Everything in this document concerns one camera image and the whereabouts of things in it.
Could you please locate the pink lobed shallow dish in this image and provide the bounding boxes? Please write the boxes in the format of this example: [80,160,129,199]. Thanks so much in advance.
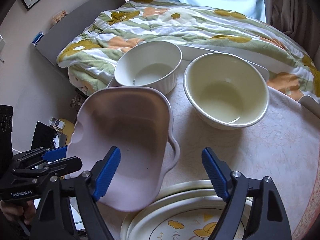
[67,87,180,212]

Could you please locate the white fluted round bowl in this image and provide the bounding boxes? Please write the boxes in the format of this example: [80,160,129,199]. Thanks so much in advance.
[114,41,182,95]

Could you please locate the person's left hand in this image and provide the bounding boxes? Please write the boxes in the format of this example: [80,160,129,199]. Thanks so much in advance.
[1,200,36,225]

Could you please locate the yellow stool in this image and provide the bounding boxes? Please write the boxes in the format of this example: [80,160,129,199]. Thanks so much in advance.
[60,118,74,145]

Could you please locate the cream oval duck dish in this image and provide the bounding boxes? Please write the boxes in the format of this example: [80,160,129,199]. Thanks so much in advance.
[120,195,226,239]

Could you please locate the floral pink table cloth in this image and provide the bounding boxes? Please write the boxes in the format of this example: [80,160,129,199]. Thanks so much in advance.
[97,74,320,240]

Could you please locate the green orange floral blanket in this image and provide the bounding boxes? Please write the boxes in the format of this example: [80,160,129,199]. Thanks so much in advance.
[56,0,319,100]

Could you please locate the grey headboard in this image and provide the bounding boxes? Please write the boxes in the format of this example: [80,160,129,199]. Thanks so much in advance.
[35,0,125,77]

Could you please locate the cream bowl with dots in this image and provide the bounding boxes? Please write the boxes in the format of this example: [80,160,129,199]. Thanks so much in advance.
[183,53,270,131]

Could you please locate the grey curtain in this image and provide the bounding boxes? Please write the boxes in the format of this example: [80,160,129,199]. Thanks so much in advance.
[265,0,319,60]

